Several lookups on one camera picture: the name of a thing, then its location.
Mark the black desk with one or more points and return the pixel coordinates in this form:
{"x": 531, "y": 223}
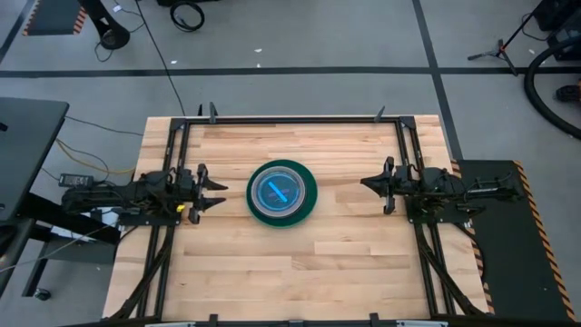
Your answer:
{"x": 27, "y": 150}

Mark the black equipment case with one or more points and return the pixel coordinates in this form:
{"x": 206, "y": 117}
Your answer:
{"x": 565, "y": 27}

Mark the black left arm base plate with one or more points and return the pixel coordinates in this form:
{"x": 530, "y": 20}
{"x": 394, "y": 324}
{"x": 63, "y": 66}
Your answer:
{"x": 150, "y": 221}

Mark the small hazard-striped mat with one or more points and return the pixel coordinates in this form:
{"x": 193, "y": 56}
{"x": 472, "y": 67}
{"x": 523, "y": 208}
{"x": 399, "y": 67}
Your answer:
{"x": 50, "y": 18}

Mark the black caster wheel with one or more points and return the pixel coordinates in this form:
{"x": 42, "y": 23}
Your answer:
{"x": 42, "y": 294}

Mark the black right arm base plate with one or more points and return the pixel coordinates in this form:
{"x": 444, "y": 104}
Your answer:
{"x": 436, "y": 217}

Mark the black aluminium table frame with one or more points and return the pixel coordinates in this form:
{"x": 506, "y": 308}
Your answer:
{"x": 290, "y": 121}

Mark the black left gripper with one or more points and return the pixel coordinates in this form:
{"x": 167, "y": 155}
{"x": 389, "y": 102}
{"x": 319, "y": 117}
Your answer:
{"x": 186, "y": 188}

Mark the yellow tag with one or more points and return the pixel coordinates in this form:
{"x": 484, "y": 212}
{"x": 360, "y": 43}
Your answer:
{"x": 180, "y": 208}

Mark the black tripod stand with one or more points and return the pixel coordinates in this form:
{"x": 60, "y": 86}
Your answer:
{"x": 499, "y": 52}

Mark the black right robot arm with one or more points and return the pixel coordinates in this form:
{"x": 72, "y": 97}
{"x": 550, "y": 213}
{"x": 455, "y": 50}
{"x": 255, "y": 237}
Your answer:
{"x": 436, "y": 184}

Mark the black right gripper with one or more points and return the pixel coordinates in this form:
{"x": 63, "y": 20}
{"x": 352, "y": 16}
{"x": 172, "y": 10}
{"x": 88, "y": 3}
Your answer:
{"x": 404, "y": 184}

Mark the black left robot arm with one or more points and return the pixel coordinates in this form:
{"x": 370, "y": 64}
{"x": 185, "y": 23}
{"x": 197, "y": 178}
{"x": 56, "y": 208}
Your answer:
{"x": 136, "y": 191}

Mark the dark green plastic plate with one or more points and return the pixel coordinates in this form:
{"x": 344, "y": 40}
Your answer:
{"x": 313, "y": 193}

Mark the black hazard-striped mat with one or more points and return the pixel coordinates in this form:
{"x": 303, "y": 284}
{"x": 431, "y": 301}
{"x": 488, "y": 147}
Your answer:
{"x": 513, "y": 254}

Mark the white plastic plate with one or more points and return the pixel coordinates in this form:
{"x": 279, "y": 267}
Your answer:
{"x": 253, "y": 194}

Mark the black stand base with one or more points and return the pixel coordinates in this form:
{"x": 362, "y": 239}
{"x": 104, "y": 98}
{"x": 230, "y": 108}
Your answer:
{"x": 112, "y": 38}

